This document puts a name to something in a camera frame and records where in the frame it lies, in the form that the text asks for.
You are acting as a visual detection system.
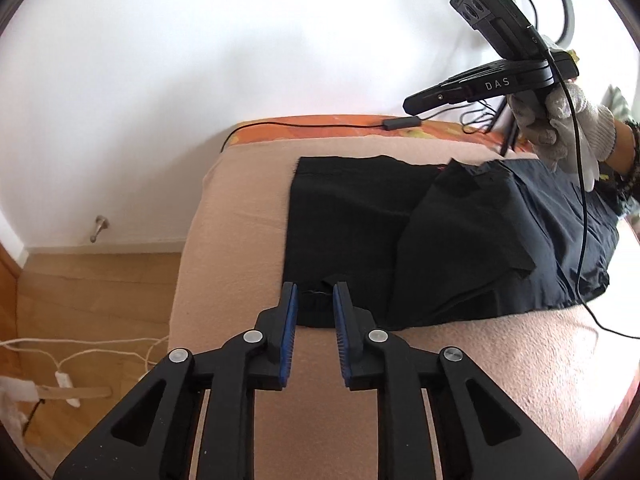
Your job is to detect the white power strip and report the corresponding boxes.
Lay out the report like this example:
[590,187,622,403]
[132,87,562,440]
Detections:
[54,369,82,409]

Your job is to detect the metal door stopper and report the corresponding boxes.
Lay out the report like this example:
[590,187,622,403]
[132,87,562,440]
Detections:
[89,215,113,244]

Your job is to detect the orange printed bed sheet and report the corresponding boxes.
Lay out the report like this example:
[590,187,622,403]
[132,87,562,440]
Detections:
[224,115,543,158]

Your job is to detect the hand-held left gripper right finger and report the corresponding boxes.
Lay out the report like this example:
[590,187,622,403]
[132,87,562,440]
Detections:
[332,281,574,480]

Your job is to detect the black pants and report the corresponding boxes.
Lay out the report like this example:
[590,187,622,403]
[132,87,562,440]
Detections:
[281,154,622,333]

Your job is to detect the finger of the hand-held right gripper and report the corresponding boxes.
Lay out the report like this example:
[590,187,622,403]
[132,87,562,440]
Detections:
[403,79,482,115]

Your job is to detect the person's right hand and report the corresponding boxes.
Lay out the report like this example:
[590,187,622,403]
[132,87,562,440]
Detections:
[506,34,617,194]

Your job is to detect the black tripod legs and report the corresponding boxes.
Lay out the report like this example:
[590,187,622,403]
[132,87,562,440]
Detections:
[460,94,523,157]

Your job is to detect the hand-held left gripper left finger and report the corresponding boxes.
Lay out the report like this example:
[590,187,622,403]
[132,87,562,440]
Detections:
[52,281,301,480]

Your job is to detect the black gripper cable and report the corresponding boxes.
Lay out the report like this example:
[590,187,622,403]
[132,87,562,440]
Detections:
[530,25,627,335]

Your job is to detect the black cable with adapter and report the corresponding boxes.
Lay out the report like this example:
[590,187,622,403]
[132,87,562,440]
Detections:
[219,116,426,153]

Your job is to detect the white ring light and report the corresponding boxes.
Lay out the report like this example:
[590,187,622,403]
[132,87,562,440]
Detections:
[481,0,587,53]

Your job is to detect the person's right forearm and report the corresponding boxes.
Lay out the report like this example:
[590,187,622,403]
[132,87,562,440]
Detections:
[606,119,640,213]

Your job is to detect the white floor cable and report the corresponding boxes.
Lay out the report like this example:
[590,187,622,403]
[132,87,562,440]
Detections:
[0,334,172,378]

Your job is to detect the white crumpled cloth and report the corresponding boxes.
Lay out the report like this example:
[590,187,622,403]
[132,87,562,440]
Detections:
[0,374,38,461]

